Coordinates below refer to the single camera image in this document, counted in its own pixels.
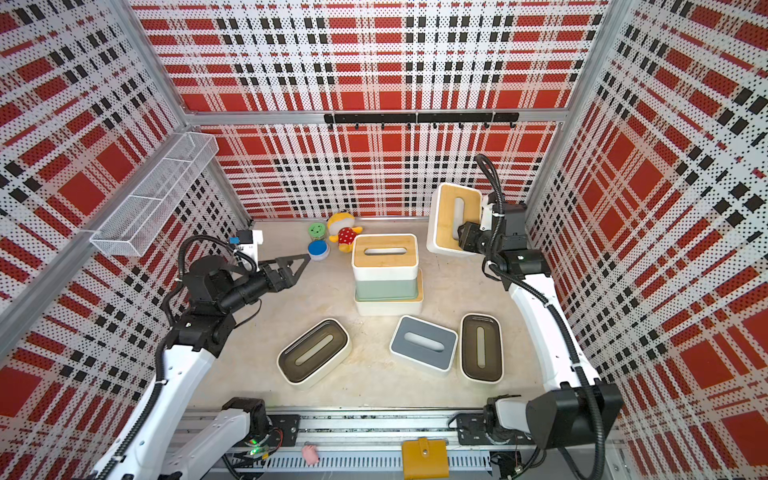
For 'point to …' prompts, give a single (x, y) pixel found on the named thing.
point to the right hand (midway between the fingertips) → (469, 231)
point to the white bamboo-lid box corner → (451, 206)
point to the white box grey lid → (425, 344)
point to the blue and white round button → (318, 250)
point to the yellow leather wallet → (425, 459)
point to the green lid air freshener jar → (317, 231)
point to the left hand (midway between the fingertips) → (305, 259)
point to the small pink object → (309, 452)
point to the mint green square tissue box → (386, 289)
